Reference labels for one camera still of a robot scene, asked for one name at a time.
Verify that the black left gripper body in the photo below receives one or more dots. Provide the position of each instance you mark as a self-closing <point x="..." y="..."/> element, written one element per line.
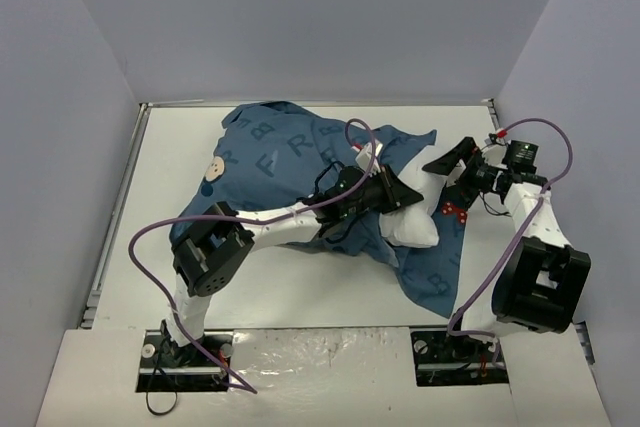
<point x="391" y="188"/>

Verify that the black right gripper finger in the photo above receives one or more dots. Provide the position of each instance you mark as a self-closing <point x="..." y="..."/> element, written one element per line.
<point x="457" y="197"/>
<point x="463" y="152"/>

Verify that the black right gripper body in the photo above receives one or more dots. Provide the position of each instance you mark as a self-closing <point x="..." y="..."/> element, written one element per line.
<point x="473" y="167"/>

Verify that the white pillow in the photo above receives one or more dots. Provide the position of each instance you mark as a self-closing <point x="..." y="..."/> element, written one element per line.
<point x="413" y="226"/>

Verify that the blue letter print pillowcase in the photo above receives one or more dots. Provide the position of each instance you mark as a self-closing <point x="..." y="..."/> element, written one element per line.
<point x="274" y="153"/>

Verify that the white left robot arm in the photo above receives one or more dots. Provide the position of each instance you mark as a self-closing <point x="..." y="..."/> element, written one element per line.
<point x="208" y="253"/>

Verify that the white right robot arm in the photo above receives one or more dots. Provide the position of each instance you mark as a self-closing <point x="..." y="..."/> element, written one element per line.
<point x="538" y="280"/>

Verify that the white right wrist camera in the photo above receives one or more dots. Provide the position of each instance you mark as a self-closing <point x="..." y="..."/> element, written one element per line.
<point x="495" y="146"/>

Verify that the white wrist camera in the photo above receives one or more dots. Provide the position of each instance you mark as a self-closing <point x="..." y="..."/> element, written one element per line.
<point x="367" y="156"/>
<point x="495" y="146"/>

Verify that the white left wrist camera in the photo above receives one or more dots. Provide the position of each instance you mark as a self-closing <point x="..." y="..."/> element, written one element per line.
<point x="367" y="156"/>

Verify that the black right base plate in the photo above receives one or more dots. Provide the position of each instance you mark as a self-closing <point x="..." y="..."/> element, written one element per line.
<point x="441" y="360"/>

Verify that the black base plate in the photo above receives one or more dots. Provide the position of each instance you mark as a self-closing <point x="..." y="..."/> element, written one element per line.
<point x="441" y="360"/>
<point x="160" y="372"/>

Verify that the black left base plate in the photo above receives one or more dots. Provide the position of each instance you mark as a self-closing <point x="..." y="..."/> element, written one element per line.
<point x="160" y="372"/>

